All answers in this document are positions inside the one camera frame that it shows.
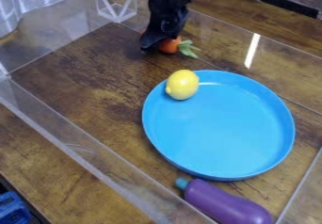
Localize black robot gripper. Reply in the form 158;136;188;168
138;0;192;50

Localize orange toy carrot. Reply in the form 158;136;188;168
138;28;202;59

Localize round blue tray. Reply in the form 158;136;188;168
141;70;295;181

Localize yellow toy lemon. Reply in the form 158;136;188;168
164;70;198;100

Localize dark wooden baseboard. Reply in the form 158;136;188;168
259;0;317;19

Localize purple toy eggplant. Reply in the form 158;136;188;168
174;178;272;224

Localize blue plastic object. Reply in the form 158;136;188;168
0;191;31;224

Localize clear acrylic enclosure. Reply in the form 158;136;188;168
0;0;322;224

